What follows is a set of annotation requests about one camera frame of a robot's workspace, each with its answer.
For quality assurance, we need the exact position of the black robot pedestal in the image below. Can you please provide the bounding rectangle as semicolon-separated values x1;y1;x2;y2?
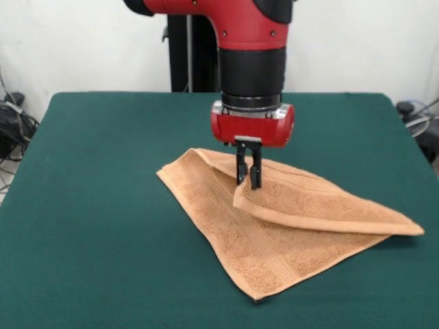
161;13;224;93

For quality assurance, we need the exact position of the tan terry towel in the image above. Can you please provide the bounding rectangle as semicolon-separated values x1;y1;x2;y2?
156;147;426;300

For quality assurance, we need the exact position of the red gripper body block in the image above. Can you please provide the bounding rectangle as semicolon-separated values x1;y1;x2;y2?
210;100;296;149

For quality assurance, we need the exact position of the dark green table cloth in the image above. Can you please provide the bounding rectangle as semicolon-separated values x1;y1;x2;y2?
0;91;439;329

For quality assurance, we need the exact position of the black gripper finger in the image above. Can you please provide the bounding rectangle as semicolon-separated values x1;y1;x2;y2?
249;147;263;191
235;143;248;186

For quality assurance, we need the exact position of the black cable tangle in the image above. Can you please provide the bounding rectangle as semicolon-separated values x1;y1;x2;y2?
0;91;41;164
395;98;439;166

